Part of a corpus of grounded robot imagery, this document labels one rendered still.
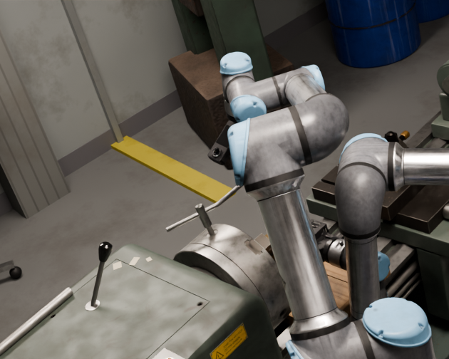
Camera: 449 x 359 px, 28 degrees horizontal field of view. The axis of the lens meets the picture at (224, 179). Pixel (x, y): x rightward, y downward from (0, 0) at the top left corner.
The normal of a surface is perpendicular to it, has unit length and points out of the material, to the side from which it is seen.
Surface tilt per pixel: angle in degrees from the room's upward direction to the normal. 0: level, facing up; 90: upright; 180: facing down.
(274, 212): 60
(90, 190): 0
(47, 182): 90
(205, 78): 0
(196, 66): 0
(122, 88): 90
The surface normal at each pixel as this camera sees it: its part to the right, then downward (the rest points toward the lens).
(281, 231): -0.38, 0.11
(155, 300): -0.25, -0.81
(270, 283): 0.55, -0.10
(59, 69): 0.60, 0.29
